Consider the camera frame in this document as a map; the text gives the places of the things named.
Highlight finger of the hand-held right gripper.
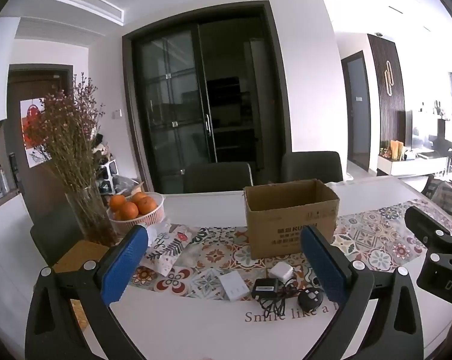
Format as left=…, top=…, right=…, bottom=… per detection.
left=404, top=205, right=452, bottom=238

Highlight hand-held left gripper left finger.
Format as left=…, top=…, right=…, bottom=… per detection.
left=25, top=225, right=150, bottom=360

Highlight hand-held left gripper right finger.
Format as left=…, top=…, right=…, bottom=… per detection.
left=300, top=227, right=425, bottom=360

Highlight black round device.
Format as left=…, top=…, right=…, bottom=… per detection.
left=297, top=287, right=325, bottom=313

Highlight white square charger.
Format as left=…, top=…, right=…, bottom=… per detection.
left=268, top=262, right=295, bottom=282

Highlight brown cardboard box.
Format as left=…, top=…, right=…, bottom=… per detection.
left=243, top=179, right=341, bottom=260

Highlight black power adapter with cable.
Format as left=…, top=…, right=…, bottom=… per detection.
left=251, top=270, right=305, bottom=317

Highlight white rectangular power socket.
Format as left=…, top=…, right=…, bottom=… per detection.
left=218, top=273, right=250, bottom=302

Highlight woven straw placemat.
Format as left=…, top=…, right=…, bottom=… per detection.
left=52, top=241, right=110, bottom=332

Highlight leaf-print fabric tissue pouch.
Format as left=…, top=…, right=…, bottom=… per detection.
left=145, top=223, right=195, bottom=276

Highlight white fruit basket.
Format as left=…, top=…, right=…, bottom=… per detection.
left=107, top=192, right=166, bottom=235

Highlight white low cabinet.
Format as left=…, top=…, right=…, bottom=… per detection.
left=376, top=150, right=449, bottom=177

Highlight glass vase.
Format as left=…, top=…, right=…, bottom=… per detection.
left=65, top=185, right=118, bottom=246

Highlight dark dining chair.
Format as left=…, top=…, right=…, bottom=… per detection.
left=30, top=214, right=86, bottom=267
left=183, top=162, right=254, bottom=194
left=280, top=151, right=343, bottom=184

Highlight white shoe rack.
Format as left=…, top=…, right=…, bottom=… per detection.
left=93, top=159, right=118, bottom=192

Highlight white printed tablecloth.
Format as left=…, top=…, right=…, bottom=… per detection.
left=0, top=175, right=452, bottom=360

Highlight heap of stuffed toys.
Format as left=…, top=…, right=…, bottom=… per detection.
left=91, top=133, right=112, bottom=166

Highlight dark doorway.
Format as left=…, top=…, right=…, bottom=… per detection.
left=341, top=52, right=371, bottom=173

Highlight dried pink flowers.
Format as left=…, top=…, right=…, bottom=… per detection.
left=24, top=73, right=107, bottom=196

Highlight red door decoration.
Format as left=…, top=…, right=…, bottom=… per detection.
left=21, top=99, right=50, bottom=147

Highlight dark glass sliding door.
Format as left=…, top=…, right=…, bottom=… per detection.
left=122, top=1, right=290, bottom=195

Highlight dark slatted wall panel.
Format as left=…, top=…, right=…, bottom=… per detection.
left=367, top=34, right=406, bottom=166

